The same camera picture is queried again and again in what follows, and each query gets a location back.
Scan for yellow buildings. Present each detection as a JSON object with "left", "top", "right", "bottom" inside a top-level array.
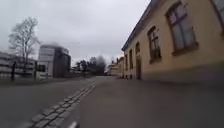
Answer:
[{"left": 104, "top": 56, "right": 125, "bottom": 78}]

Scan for group of dark trees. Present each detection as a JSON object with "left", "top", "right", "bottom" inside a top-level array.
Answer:
[{"left": 73, "top": 55, "right": 107, "bottom": 76}]

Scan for grey asphalt path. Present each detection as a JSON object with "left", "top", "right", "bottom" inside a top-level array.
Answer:
[{"left": 59, "top": 75, "right": 224, "bottom": 128}]

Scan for tall grey building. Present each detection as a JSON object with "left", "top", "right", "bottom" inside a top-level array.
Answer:
[{"left": 37, "top": 43, "right": 72, "bottom": 80}]

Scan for robot's own part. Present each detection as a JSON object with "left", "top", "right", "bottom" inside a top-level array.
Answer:
[{"left": 67, "top": 121, "right": 80, "bottom": 128}]

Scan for cobblestone strip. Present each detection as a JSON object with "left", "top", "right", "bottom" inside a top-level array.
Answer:
[{"left": 19, "top": 81, "right": 98, "bottom": 128}]

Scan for yellow building with arched windows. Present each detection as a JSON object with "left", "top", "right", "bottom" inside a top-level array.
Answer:
[{"left": 121, "top": 0, "right": 224, "bottom": 84}]

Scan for grey asphalt road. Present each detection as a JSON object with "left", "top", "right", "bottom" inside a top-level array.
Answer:
[{"left": 0, "top": 77, "right": 96, "bottom": 128}]

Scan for bare tree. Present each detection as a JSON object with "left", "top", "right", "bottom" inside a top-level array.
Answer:
[{"left": 7, "top": 17, "right": 42, "bottom": 64}]

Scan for low pale building with fence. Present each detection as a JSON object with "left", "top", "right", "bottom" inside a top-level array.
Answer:
[{"left": 0, "top": 51, "right": 48, "bottom": 82}]

